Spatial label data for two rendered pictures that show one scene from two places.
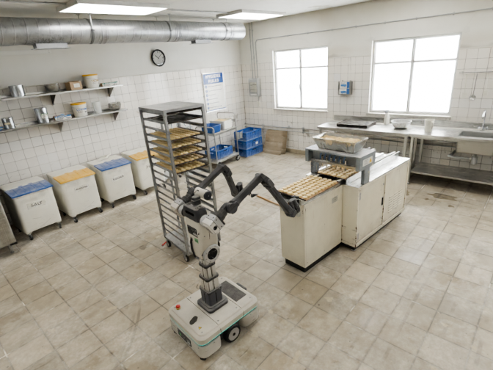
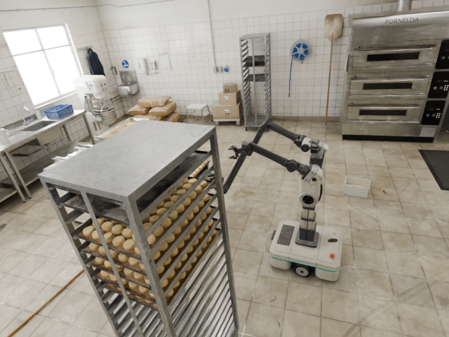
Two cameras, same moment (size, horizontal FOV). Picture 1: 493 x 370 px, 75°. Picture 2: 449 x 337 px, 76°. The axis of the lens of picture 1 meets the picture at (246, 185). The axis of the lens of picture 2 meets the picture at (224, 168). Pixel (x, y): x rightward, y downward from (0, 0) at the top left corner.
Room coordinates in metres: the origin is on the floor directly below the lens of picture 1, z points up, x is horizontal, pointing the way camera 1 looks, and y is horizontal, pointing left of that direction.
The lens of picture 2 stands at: (3.77, 2.01, 2.33)
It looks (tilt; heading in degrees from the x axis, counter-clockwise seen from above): 29 degrees down; 247
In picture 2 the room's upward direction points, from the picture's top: 6 degrees counter-clockwise
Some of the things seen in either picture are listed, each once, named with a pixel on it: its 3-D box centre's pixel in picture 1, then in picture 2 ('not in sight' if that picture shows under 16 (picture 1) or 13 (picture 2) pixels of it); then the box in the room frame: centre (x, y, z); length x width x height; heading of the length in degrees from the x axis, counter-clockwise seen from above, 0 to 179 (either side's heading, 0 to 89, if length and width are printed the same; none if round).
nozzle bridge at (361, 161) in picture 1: (338, 163); not in sight; (3.56, -1.10, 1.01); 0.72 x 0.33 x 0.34; 40
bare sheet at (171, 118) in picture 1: (172, 117); (142, 175); (3.67, 0.77, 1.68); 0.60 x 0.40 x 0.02; 38
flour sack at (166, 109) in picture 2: not in sight; (164, 107); (2.38, -4.35, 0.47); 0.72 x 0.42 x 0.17; 51
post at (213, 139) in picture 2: (177, 189); (227, 250); (3.28, 0.76, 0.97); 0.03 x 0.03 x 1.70; 38
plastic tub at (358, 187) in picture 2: not in sight; (356, 187); (0.97, -0.16, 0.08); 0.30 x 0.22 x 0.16; 126
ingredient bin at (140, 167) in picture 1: (144, 170); not in sight; (5.95, 1.93, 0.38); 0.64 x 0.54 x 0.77; 44
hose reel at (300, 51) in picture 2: not in sight; (299, 69); (-0.11, -2.71, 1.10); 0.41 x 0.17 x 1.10; 136
